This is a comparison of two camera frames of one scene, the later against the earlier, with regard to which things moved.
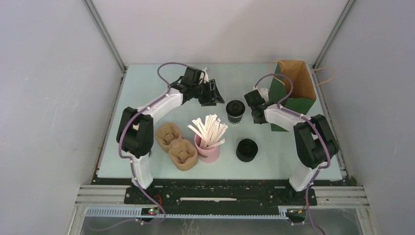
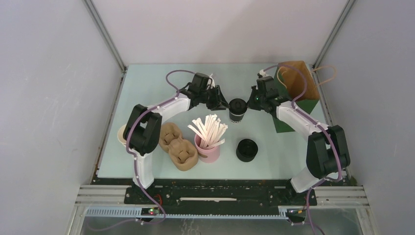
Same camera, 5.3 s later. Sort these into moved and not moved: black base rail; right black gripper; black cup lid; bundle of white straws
Moved: right black gripper
Not moved: black base rail; black cup lid; bundle of white straws
